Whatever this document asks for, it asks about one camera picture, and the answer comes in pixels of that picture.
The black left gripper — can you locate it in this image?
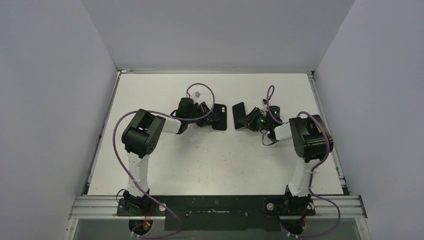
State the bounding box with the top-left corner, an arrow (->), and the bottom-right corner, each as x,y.
186,102 -> 219,128

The black phone case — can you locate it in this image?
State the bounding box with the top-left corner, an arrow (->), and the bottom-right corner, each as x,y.
211,103 -> 228,131

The black phone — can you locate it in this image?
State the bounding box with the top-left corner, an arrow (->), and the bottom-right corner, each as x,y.
232,102 -> 247,131

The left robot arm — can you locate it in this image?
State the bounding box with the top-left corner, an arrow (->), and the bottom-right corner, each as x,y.
121,96 -> 221,216

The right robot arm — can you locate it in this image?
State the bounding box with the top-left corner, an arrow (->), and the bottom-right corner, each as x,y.
232,103 -> 334,215

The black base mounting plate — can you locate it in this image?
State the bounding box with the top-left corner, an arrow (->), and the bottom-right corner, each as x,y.
116,195 -> 316,232

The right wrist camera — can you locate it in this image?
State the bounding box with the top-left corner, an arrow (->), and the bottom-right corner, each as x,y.
260,98 -> 268,112

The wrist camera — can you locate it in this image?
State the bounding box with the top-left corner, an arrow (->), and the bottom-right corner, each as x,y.
260,98 -> 268,112
191,91 -> 201,100

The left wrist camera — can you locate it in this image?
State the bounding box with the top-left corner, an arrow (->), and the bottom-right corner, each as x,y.
191,91 -> 201,100

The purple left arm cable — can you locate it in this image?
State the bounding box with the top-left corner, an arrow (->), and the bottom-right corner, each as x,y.
112,82 -> 216,240

